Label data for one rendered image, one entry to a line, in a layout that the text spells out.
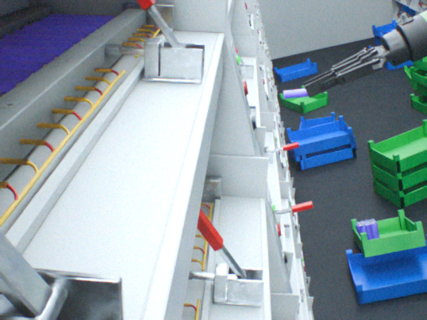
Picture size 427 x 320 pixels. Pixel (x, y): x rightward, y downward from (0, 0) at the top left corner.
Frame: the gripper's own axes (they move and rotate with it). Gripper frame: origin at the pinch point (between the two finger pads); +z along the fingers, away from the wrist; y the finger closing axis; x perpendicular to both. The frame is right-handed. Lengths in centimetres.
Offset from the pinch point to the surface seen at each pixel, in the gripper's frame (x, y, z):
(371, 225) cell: 71, -48, 4
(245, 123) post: -19, 63, 9
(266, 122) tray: 5.1, -6.7, 15.8
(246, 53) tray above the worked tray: -12.6, -6.5, 12.3
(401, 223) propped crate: 80, -54, -7
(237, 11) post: -22.2, -6.7, 9.7
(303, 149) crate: 65, -124, 20
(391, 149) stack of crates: 69, -92, -17
